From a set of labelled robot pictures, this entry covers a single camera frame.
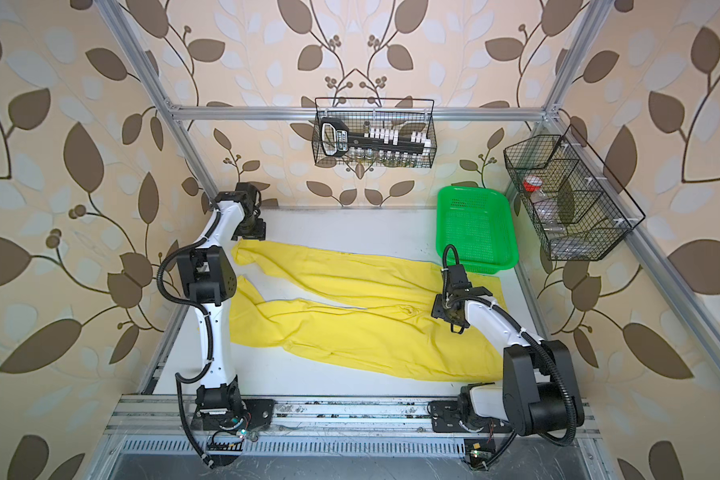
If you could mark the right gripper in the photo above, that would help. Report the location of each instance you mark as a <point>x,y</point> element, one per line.
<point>438,307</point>

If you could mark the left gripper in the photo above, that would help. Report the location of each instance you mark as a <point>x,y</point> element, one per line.
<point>260,232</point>

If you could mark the yellow trousers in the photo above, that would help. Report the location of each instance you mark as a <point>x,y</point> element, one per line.
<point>373,313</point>

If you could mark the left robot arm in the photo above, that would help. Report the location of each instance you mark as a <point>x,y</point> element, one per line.
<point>201,277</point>

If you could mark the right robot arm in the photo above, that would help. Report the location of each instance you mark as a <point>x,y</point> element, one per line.
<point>538,393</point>

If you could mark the green plastic basket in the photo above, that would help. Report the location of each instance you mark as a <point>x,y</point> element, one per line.
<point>475,226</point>

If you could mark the black tool with white pegs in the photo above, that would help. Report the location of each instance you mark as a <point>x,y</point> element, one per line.
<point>335,138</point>

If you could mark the red capped bottle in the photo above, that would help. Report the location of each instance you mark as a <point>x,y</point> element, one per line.
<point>533,186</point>

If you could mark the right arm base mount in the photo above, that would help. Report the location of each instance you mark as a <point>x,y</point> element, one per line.
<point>458,416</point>

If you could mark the black wire basket centre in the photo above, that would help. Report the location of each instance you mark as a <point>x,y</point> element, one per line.
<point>407,113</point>

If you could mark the black wire basket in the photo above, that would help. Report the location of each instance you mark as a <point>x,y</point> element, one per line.
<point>588,210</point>
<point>407,113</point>

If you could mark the black wire basket right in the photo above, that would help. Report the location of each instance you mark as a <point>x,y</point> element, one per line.
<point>588,210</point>

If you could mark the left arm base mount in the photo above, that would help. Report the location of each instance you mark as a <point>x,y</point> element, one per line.
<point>254,414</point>

